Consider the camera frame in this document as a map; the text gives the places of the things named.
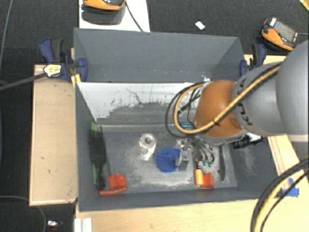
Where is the blue cloth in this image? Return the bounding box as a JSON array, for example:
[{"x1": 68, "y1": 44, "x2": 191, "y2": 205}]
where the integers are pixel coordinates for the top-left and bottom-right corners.
[{"x1": 155, "y1": 147, "x2": 182, "y2": 174}]

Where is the orange cylinder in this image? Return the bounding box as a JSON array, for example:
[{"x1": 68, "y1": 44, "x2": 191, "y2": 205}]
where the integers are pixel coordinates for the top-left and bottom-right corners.
[{"x1": 194, "y1": 168, "x2": 204, "y2": 186}]

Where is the small red block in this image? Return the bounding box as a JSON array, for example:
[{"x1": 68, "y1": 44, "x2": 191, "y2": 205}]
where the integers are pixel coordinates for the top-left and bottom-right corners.
[{"x1": 200, "y1": 172, "x2": 215, "y2": 189}]

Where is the clear glass cup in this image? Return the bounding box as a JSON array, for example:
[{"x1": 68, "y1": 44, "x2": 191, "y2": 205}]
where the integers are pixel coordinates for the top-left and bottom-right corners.
[{"x1": 139, "y1": 133, "x2": 157, "y2": 161}]

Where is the black long flat tool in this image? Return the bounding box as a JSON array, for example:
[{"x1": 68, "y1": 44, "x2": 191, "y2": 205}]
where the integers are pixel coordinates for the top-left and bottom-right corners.
[{"x1": 218, "y1": 145, "x2": 226, "y2": 182}]

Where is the red box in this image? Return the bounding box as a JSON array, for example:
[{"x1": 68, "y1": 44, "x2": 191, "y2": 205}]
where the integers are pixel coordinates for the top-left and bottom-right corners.
[{"x1": 108, "y1": 174, "x2": 128, "y2": 189}]

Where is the red-orange toy sausage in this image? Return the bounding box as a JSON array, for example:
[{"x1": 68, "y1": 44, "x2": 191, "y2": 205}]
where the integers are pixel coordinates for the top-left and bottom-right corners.
[{"x1": 99, "y1": 187, "x2": 127, "y2": 196}]

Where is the black hair brush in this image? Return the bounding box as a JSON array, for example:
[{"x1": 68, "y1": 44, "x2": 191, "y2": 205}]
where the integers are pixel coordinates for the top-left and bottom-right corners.
[{"x1": 87, "y1": 126, "x2": 107, "y2": 190}]

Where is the dark green flat block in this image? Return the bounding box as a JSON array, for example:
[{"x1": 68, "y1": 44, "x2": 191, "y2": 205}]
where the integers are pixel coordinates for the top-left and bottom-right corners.
[{"x1": 90, "y1": 121, "x2": 99, "y2": 186}]

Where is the grey metal bin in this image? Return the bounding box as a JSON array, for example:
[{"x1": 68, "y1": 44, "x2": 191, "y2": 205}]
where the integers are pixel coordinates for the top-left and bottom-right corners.
[{"x1": 73, "y1": 27, "x2": 278, "y2": 212}]

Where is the pale wood board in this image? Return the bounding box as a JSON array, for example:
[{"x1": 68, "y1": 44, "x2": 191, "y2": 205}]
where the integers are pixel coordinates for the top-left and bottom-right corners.
[{"x1": 28, "y1": 64, "x2": 79, "y2": 206}]

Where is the black cylinder on white bracket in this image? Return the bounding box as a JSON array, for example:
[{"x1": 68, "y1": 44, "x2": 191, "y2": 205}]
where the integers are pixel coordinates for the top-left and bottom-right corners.
[{"x1": 231, "y1": 134, "x2": 264, "y2": 150}]

